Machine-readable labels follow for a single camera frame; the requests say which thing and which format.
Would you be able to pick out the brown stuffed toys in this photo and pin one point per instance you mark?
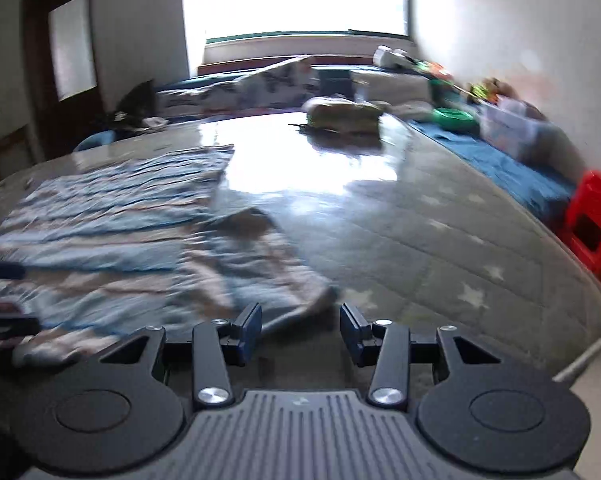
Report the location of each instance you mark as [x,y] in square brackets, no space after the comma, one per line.
[490,89]

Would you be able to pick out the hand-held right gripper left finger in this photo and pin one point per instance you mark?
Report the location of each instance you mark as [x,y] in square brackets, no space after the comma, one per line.
[250,330]

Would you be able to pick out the long butterfly print cushion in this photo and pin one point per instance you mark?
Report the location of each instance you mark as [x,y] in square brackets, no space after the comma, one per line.
[200,97]

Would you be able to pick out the orange green plush toy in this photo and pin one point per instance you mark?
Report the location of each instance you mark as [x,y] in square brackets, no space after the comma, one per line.
[433,70]

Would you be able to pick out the clear plastic storage box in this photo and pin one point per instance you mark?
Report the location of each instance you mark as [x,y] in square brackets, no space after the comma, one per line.
[510,127]

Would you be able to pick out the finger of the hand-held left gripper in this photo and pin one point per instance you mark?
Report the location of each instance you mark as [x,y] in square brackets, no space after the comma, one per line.
[0,270]
[10,324]

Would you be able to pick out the folded floral cloth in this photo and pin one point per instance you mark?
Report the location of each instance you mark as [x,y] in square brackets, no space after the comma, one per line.
[343,114]

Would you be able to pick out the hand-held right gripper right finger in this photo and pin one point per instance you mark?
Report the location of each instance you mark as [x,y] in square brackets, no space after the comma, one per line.
[351,330]

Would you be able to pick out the panda plush toy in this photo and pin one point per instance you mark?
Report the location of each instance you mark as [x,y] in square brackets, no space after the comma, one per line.
[393,56]

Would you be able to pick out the white pillow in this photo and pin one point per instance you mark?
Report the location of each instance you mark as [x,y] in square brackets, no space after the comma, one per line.
[390,86]

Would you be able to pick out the striped blue pink garment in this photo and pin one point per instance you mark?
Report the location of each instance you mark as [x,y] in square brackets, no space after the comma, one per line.
[130,240]

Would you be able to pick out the grey quilted star table cover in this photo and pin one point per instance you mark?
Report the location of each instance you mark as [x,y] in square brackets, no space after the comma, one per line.
[430,260]

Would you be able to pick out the green bowl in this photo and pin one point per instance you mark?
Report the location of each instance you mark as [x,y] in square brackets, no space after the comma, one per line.
[453,117]

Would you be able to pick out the red plastic stool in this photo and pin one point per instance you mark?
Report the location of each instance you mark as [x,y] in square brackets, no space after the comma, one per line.
[592,220]

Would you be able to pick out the pile of black clothes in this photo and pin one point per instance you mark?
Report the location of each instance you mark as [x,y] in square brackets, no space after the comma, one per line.
[135,102]

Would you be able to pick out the dark wooden door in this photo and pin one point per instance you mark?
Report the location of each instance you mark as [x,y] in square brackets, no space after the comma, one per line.
[65,60]

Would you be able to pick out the square butterfly print cushion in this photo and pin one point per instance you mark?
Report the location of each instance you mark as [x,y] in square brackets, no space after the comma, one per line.
[280,80]

